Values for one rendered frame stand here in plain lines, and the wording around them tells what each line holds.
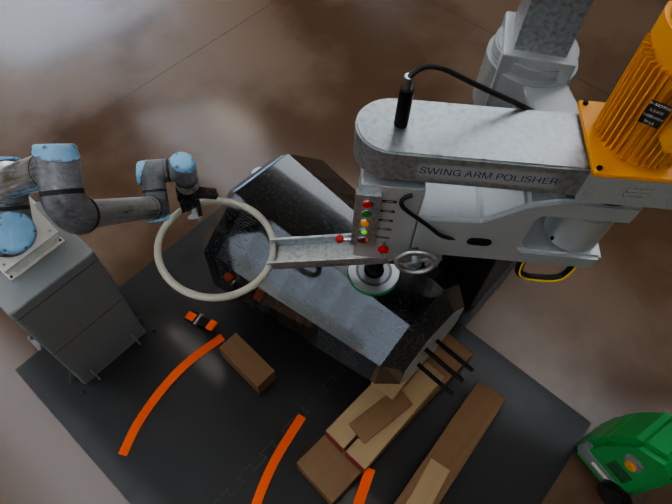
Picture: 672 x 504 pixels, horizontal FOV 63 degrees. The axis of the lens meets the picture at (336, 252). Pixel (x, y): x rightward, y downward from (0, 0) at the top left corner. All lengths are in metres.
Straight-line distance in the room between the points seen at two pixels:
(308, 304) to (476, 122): 1.13
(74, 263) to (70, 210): 0.84
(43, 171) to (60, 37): 3.42
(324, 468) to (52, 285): 1.43
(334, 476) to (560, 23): 2.07
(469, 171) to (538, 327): 1.86
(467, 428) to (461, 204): 1.36
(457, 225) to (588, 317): 1.77
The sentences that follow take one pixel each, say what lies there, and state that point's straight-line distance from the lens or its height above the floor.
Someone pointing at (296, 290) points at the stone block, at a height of 0.69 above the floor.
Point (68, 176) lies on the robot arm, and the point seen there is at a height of 1.64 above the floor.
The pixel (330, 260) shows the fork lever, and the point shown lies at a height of 1.00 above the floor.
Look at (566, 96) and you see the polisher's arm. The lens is 2.22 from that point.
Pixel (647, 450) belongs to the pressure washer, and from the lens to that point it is 2.74.
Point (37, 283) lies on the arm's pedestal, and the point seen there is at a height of 0.85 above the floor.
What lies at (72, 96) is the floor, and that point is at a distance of 4.52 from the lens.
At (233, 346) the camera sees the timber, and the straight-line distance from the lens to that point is 2.95.
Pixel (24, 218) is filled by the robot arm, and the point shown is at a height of 1.21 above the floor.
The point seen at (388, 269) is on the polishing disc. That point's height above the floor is 0.85.
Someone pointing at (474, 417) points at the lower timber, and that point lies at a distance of 2.92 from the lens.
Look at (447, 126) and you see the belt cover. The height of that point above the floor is 1.69.
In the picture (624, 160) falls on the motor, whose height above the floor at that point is 1.72.
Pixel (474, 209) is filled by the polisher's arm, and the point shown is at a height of 1.40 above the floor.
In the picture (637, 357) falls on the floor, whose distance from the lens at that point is 3.52.
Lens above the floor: 2.85
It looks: 58 degrees down
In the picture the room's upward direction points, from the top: 4 degrees clockwise
